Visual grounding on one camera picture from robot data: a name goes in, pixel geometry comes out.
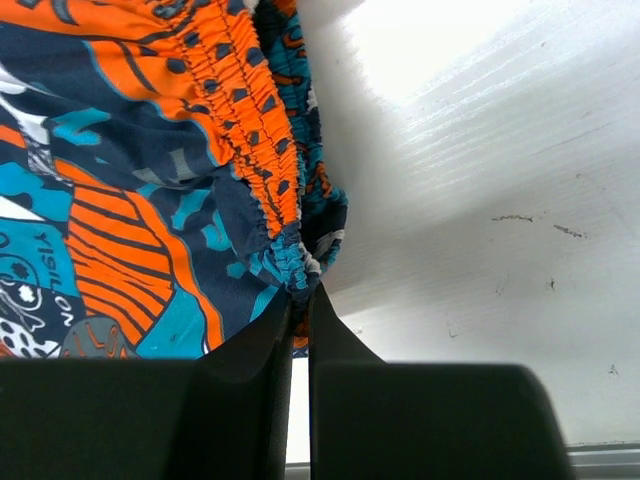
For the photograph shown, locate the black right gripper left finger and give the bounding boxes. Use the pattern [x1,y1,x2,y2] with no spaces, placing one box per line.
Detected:
[1,292,292,479]

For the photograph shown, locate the colourful patterned shorts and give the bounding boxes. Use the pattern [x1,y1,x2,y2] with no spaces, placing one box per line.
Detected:
[1,1,347,359]

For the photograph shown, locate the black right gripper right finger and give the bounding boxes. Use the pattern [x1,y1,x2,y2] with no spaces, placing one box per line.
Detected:
[309,288,565,455]

